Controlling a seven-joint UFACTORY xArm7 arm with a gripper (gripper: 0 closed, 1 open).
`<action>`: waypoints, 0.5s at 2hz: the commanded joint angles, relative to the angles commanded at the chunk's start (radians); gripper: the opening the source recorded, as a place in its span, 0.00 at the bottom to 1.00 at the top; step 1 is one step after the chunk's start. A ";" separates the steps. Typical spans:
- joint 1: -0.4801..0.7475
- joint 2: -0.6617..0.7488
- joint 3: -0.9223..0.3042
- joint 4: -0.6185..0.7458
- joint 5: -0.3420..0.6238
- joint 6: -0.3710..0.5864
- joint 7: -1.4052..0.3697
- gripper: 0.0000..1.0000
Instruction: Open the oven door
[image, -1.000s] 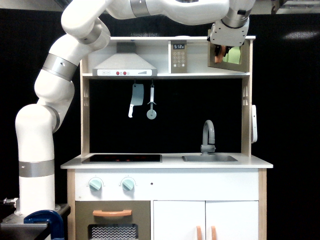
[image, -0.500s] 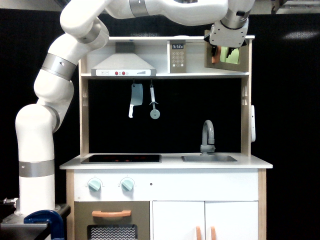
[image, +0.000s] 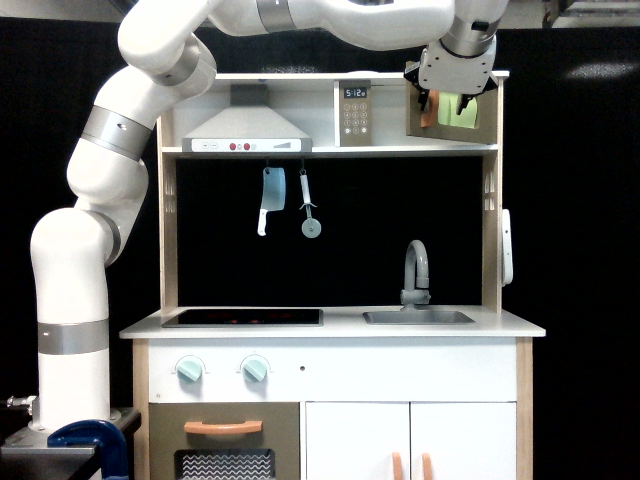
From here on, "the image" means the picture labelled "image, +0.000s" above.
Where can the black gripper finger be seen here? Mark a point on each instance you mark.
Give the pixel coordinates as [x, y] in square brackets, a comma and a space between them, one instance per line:
[411, 74]
[466, 102]

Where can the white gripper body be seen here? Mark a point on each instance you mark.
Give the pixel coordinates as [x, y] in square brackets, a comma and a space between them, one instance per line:
[442, 71]

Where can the taupe microwave door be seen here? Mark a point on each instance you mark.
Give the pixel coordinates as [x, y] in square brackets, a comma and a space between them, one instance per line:
[441, 122]

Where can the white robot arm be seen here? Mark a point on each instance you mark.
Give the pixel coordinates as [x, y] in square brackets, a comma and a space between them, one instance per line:
[166, 63]

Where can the right white cabinet door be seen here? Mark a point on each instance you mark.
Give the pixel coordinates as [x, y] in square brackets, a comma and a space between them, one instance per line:
[463, 440]

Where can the white cabinet door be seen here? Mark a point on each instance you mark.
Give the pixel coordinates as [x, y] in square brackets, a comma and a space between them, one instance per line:
[463, 440]
[357, 440]

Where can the left white cabinet door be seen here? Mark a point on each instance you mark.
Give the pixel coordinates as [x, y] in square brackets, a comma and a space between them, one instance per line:
[357, 440]

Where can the taupe lower oven door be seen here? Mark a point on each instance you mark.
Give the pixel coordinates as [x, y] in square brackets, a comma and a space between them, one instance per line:
[225, 441]

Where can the microwave keypad panel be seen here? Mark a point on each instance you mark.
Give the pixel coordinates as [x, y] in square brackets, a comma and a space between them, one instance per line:
[354, 113]

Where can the grey range hood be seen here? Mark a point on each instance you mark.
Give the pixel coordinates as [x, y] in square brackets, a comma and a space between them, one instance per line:
[249, 125]

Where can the toy cleaver knife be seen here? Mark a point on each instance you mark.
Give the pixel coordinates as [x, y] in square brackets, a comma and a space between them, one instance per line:
[273, 196]

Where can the white side-mounted toy phone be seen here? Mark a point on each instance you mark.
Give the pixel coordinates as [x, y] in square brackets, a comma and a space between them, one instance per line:
[507, 254]

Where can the toy pizza cutter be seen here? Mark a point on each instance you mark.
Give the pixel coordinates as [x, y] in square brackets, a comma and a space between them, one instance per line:
[311, 227]

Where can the grey toy faucet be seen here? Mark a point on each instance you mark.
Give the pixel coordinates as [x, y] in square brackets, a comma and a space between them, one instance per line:
[415, 293]

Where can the white wooden toy kitchen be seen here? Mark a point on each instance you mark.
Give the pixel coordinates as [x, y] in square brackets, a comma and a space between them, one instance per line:
[372, 202]

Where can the grey toy sink basin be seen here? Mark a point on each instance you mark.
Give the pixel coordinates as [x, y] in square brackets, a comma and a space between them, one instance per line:
[417, 318]

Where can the black toy stovetop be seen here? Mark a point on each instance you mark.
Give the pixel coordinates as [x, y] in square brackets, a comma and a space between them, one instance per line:
[234, 317]

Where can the right mint stove knob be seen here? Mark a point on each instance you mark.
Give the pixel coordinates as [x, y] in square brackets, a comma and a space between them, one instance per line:
[254, 368]

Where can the mint stove knob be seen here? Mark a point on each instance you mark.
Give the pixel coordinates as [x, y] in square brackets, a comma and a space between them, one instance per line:
[189, 369]
[254, 368]

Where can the left mint stove knob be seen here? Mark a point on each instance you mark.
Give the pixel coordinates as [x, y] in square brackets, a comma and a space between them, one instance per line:
[189, 369]

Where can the blue c-clamp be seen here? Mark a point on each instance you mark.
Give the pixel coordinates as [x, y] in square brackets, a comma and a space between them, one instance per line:
[110, 442]

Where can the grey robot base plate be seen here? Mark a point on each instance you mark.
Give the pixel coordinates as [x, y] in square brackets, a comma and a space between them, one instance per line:
[32, 440]

